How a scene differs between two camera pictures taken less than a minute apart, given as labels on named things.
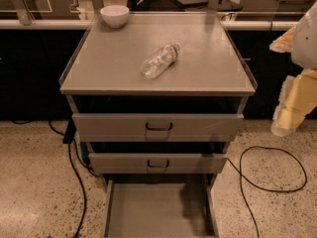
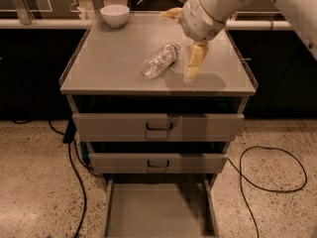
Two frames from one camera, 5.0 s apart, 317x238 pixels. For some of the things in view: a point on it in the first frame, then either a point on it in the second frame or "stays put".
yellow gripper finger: x=284 y=44 -> x=174 y=13
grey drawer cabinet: x=157 y=98 stays put
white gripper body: x=305 y=45 -> x=200 y=21
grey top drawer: x=158 y=127 stays put
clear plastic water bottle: x=160 y=60 stays put
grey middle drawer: x=158 y=163 stays put
